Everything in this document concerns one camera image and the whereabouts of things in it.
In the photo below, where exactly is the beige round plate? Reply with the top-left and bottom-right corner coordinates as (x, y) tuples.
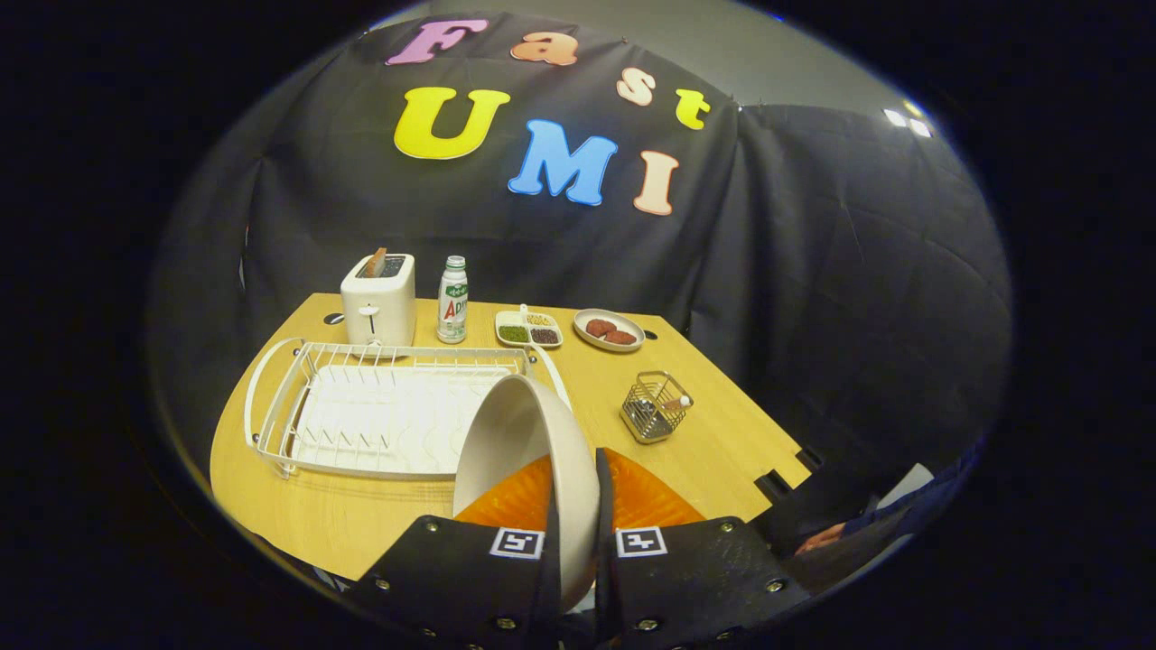
(452, 372), (602, 615)

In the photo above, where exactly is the small grey oval plate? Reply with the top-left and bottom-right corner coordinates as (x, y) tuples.
(573, 308), (647, 354)

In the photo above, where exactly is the black backdrop cloth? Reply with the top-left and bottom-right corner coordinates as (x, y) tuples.
(149, 11), (1014, 543)

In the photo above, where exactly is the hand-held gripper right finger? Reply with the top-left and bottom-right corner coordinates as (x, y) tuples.
(591, 448), (816, 650)

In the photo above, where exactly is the white wire dish rack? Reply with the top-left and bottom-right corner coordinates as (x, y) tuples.
(243, 338), (573, 480)

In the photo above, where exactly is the white green label bottle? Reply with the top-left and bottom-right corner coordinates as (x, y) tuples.
(436, 255), (470, 346)

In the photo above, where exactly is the metal wire basket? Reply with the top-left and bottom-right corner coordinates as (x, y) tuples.
(620, 369), (695, 445)

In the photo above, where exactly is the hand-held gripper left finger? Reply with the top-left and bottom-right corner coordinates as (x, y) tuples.
(346, 452), (564, 650)

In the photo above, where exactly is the metal spoon with pale handle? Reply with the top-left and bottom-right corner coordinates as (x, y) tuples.
(646, 394), (695, 425)

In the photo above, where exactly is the white divided bean dish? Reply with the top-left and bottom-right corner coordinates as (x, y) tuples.
(494, 304), (564, 350)

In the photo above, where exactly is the white toaster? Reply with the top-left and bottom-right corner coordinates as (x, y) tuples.
(340, 253), (418, 349)

